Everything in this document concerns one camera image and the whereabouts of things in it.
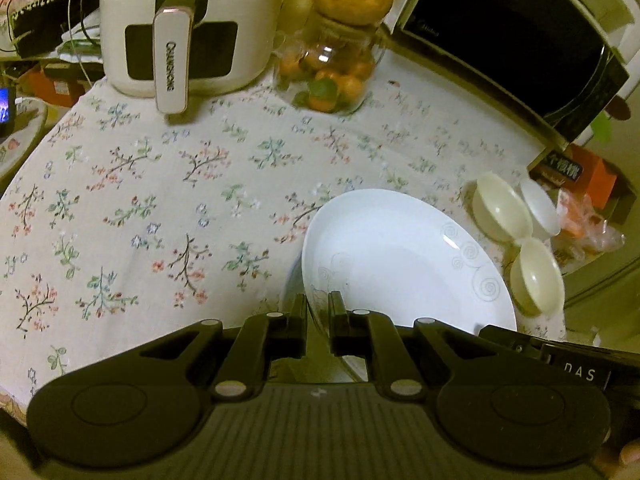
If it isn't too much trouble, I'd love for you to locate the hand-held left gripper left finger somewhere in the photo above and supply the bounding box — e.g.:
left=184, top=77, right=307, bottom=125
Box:
left=137, top=292, right=310, bottom=404

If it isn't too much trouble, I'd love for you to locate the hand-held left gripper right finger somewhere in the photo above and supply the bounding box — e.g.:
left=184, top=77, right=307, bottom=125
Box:
left=326, top=291, right=495, bottom=402

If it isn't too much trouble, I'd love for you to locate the white plate with swirl print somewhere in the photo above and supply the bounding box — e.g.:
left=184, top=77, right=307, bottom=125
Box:
left=300, top=188, right=518, bottom=384

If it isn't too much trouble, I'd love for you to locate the cream bowl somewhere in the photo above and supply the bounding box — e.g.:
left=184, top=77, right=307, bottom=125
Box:
left=509, top=236, right=565, bottom=317
left=471, top=171, right=534, bottom=244

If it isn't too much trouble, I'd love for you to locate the white bowl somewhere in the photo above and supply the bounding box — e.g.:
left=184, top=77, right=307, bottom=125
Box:
left=519, top=178, right=562, bottom=239

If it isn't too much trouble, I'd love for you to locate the person's right hand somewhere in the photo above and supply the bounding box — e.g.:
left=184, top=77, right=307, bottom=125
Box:
left=597, top=440, right=640, bottom=480

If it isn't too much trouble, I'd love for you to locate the clear plastic bag of packets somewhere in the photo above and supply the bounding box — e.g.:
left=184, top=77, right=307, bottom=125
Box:
left=559, top=192, right=627, bottom=262

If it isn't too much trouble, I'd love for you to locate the floral tablecloth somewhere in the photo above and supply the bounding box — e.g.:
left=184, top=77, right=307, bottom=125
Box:
left=0, top=35, right=569, bottom=427

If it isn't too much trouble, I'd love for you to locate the red box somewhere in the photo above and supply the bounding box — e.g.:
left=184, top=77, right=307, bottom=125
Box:
left=530, top=142, right=619, bottom=197

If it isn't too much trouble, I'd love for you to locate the glass jar of kumquats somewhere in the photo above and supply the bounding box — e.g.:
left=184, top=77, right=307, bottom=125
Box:
left=274, top=10, right=387, bottom=115

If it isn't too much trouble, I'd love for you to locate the black microwave oven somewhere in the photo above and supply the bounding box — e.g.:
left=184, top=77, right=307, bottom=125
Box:
left=395, top=0, right=631, bottom=144

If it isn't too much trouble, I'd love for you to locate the white air fryer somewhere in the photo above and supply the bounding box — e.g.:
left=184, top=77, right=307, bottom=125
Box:
left=100, top=0, right=292, bottom=114

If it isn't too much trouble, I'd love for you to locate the small lit screen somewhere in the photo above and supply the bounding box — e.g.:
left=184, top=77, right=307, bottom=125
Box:
left=0, top=87, right=19, bottom=142

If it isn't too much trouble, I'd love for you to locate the fringed patterned cloth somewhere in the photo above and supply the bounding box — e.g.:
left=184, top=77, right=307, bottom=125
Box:
left=0, top=0, right=104, bottom=57

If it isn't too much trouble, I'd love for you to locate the purple and green wall sticker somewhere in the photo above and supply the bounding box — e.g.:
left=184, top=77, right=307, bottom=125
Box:
left=591, top=94, right=632, bottom=144

